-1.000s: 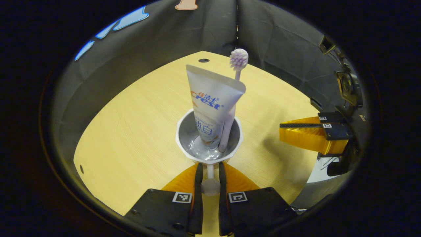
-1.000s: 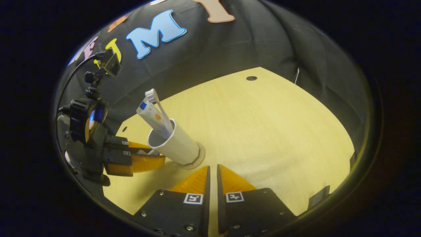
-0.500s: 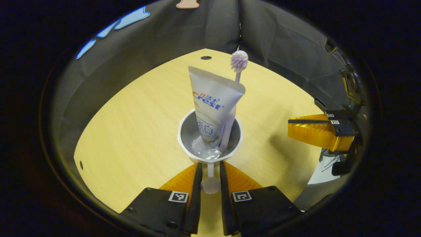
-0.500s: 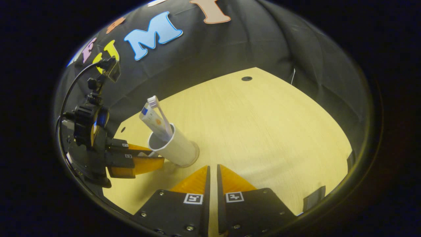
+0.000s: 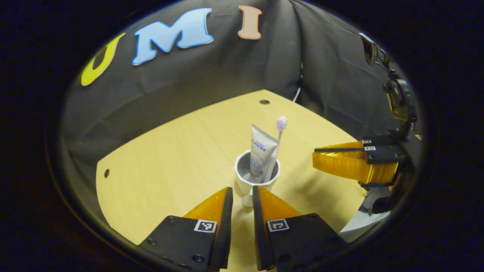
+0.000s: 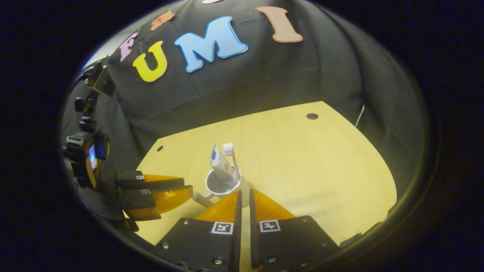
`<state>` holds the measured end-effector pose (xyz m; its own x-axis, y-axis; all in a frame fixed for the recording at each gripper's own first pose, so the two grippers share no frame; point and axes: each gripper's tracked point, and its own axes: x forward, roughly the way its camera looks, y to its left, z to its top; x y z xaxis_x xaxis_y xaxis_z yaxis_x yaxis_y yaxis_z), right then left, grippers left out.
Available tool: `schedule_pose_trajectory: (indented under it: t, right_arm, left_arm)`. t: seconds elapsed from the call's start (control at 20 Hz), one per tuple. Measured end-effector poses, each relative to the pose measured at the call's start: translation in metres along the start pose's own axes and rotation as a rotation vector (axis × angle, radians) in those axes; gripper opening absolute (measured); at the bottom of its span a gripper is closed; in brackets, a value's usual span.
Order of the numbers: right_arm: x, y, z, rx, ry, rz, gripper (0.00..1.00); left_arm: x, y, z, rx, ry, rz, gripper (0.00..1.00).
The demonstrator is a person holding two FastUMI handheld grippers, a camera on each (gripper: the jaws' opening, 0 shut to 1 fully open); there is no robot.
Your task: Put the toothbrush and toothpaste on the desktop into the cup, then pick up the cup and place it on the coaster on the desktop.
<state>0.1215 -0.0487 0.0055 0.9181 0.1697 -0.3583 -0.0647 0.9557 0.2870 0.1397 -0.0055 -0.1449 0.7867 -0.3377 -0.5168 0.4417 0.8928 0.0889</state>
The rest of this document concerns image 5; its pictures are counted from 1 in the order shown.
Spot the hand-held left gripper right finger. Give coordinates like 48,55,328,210
252,185,346,272

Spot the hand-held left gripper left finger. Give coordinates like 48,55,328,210
138,186,234,272

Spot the white cup with wooden handle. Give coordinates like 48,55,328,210
233,150,281,208

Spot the white toothpaste tube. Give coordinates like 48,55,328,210
248,124,279,184

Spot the white toothbrush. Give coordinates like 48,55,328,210
263,116,288,183

